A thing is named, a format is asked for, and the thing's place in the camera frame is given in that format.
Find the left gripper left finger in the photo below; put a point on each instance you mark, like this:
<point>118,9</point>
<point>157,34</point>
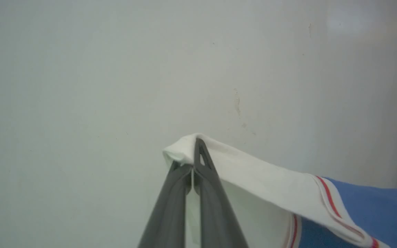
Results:
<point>167,213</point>

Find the blue and white sports jersey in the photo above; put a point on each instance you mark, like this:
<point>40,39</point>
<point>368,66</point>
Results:
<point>271,182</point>

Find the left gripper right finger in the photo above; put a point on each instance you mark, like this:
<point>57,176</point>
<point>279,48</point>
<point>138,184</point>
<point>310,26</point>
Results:
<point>215,217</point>

